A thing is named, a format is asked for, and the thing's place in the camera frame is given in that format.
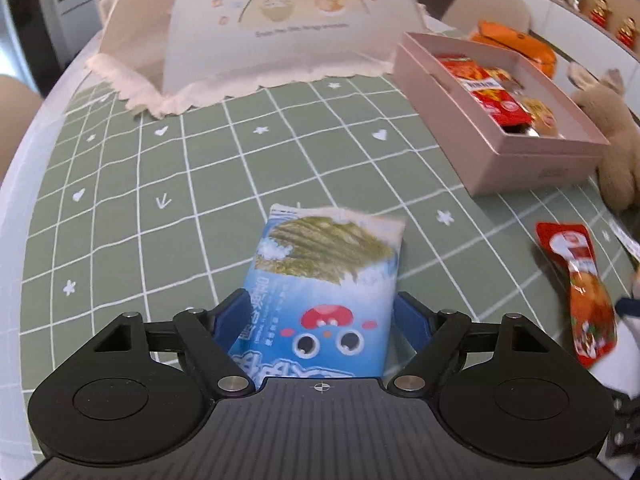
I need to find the beige plush rabbit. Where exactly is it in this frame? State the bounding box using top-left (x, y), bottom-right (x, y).
top-left (565, 62), bottom-right (640, 211)

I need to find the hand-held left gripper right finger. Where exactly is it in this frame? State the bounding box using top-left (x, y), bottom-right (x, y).
top-left (382, 291), bottom-right (553, 398)

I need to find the red gold figurine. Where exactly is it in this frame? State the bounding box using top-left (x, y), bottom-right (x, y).
top-left (616, 17), bottom-right (640, 50)
top-left (590, 0), bottom-right (614, 26)

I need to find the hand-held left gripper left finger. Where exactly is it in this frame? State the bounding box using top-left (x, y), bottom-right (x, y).
top-left (92, 290), bottom-right (258, 398)

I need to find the red chicken leg packet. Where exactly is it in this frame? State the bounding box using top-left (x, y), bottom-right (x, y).
top-left (535, 221), bottom-right (618, 372)

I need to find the orange snack packet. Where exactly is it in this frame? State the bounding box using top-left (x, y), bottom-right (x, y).
top-left (467, 20), bottom-right (558, 78)

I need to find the red snack packet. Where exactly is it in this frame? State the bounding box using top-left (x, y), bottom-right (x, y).
top-left (435, 54), bottom-right (481, 81)
top-left (462, 72), bottom-right (512, 97)
top-left (477, 87), bottom-right (533, 128)

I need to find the white paper tag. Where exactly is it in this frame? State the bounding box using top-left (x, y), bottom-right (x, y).
top-left (607, 220), bottom-right (640, 261)

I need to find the blue seaweed snack packet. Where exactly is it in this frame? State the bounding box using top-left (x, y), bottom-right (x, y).
top-left (227, 204), bottom-right (407, 380)

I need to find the white cartoon print food cover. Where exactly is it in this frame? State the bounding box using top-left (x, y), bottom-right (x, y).
top-left (85, 0), bottom-right (433, 120)

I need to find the beige chair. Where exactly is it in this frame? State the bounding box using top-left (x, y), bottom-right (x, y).
top-left (442, 0), bottom-right (533, 31)
top-left (0, 74), bottom-right (45, 183)

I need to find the green checked tablecloth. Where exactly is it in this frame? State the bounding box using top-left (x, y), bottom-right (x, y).
top-left (0, 15), bottom-right (640, 461)

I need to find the pink box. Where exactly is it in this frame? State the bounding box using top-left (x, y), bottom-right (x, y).
top-left (394, 31), bottom-right (612, 197)

